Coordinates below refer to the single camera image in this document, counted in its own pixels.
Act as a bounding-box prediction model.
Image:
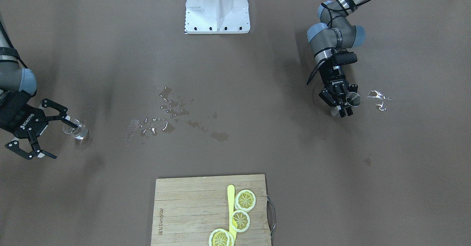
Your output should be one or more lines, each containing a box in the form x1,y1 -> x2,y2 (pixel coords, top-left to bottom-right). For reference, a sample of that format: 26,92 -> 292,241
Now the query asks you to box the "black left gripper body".
318,63 -> 348,92

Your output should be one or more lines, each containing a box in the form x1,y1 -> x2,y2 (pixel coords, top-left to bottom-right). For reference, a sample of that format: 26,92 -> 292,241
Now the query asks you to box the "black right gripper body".
0,91 -> 48,139

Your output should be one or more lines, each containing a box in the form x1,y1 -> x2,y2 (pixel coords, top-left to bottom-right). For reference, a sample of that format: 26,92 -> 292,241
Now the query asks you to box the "clear glass shaker cup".
63,119 -> 89,140

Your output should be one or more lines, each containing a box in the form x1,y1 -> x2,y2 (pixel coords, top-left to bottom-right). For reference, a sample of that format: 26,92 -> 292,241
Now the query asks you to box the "steel measuring jigger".
331,92 -> 361,118

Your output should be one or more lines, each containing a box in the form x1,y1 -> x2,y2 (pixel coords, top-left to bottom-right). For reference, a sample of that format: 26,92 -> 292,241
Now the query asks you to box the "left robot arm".
307,0 -> 372,118

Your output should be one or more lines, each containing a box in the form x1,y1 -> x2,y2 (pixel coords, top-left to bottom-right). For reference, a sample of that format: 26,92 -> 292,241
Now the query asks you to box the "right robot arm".
0,24 -> 78,160

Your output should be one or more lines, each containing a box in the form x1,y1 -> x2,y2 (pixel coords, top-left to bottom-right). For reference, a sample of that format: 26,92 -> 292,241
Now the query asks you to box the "lemon slice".
234,189 -> 257,212
229,210 -> 251,233
208,229 -> 234,246

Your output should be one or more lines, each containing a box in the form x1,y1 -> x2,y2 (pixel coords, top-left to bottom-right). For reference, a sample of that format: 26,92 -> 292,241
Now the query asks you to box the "yellow plastic knife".
227,184 -> 237,246

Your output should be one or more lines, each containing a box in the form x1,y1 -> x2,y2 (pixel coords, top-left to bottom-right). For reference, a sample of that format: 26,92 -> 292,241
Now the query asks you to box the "bamboo cutting board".
150,174 -> 272,246

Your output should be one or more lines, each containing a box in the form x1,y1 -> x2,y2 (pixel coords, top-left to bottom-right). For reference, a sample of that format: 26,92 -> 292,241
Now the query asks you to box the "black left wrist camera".
332,51 -> 358,66

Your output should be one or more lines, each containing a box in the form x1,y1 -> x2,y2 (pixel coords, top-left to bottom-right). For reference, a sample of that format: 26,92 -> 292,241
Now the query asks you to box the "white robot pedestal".
184,0 -> 251,34

